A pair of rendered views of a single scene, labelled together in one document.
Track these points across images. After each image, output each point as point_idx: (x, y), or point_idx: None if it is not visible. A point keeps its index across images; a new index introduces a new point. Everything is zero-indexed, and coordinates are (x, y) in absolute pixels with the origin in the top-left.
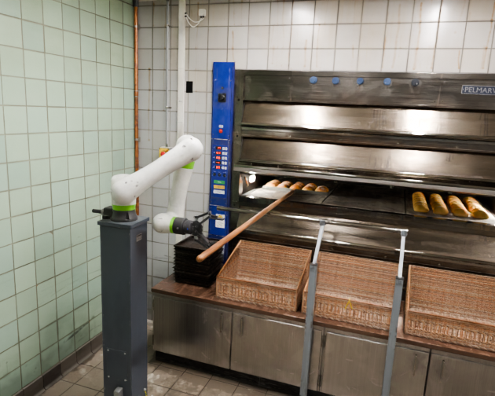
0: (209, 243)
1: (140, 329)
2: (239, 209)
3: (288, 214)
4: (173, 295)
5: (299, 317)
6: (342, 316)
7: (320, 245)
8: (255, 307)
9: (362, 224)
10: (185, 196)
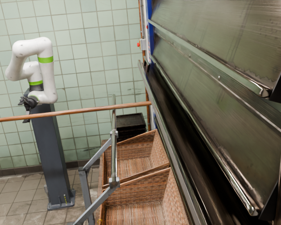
0: None
1: (51, 159)
2: (112, 101)
3: (113, 117)
4: None
5: (96, 210)
6: None
7: (99, 155)
8: (100, 184)
9: (113, 152)
10: (46, 81)
